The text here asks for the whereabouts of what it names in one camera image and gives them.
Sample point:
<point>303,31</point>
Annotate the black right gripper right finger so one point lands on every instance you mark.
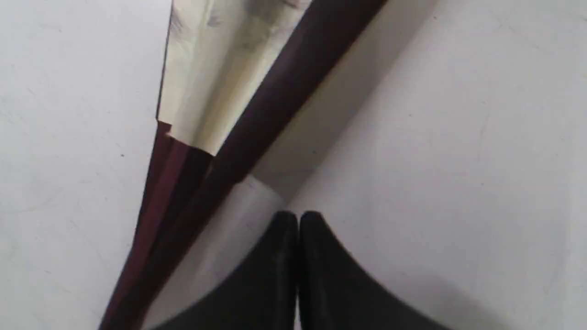
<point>336,293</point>

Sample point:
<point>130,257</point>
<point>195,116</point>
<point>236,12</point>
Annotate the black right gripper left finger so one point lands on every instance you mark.
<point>260,294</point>

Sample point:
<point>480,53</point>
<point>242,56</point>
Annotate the painted paper folding fan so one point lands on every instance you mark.
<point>235,73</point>

